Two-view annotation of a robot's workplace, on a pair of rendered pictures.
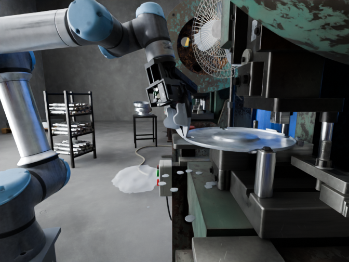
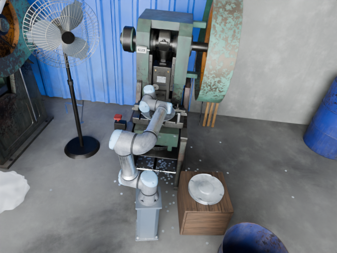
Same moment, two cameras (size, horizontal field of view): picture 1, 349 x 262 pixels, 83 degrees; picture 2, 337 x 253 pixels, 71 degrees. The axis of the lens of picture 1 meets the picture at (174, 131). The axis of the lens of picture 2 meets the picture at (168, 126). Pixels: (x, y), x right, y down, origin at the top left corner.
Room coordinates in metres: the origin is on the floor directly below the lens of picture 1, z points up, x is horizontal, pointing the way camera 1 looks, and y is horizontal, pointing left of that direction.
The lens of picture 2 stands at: (0.36, 1.52, 1.90)
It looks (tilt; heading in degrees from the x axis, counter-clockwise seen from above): 37 degrees down; 272
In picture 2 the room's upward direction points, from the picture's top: 6 degrees clockwise
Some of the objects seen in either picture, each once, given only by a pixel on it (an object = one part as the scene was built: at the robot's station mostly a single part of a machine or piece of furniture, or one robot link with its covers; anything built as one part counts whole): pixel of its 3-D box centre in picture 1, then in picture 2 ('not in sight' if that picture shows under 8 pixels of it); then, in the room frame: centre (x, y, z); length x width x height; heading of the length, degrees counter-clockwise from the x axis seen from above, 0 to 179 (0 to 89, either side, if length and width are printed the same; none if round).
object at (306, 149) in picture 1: (277, 145); not in sight; (0.54, -0.29, 0.76); 0.15 x 0.09 x 0.05; 2
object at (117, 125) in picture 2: (187, 158); (120, 129); (0.84, -0.06, 0.62); 0.10 x 0.06 x 0.20; 2
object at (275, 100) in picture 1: (284, 107); (160, 96); (0.54, -0.30, 0.86); 0.20 x 0.16 x 0.05; 2
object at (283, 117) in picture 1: (278, 116); not in sight; (0.54, -0.29, 0.84); 0.05 x 0.03 x 0.04; 2
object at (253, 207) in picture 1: (276, 173); (159, 113); (0.54, -0.30, 0.68); 0.45 x 0.30 x 0.06; 2
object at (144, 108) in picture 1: (144, 123); not in sight; (3.54, 0.55, 0.40); 0.45 x 0.40 x 0.79; 14
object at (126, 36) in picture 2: not in sight; (133, 41); (0.79, -0.31, 1.31); 0.22 x 0.12 x 0.22; 92
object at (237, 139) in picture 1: (235, 136); (158, 111); (0.53, -0.17, 0.78); 0.29 x 0.29 x 0.01
